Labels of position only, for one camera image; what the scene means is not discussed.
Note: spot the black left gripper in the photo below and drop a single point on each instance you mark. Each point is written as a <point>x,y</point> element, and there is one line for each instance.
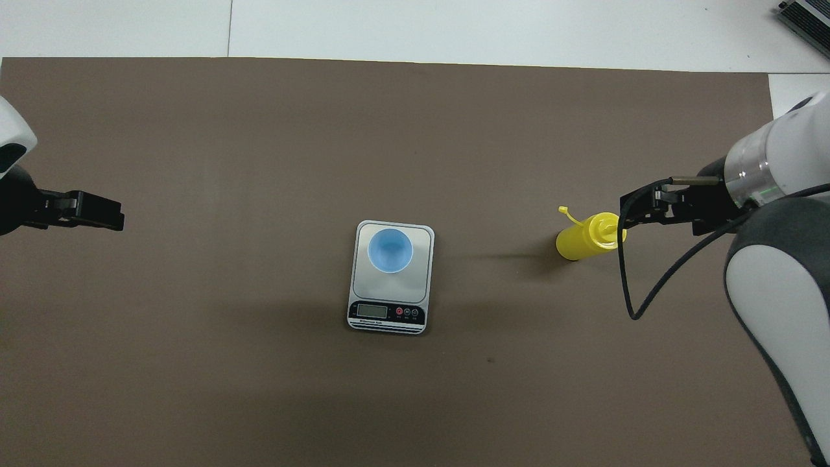
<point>19,201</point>

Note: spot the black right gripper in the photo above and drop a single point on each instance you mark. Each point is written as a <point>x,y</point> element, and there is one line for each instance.
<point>713,204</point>

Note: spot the yellow squeeze bottle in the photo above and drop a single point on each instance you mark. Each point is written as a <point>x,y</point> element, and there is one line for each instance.
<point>580,240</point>

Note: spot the light blue plastic cup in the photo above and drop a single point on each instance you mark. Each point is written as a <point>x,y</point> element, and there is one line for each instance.
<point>390,251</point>

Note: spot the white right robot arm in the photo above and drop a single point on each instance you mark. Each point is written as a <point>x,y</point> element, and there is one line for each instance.
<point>778,292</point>

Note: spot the silver digital kitchen scale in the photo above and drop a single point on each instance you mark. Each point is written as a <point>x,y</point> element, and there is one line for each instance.
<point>389,292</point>

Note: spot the brown paper table mat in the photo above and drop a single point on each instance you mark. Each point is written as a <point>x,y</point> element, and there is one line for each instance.
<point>194,357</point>

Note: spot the grey ribbed metal device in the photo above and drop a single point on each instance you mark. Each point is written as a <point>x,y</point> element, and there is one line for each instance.
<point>810,19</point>

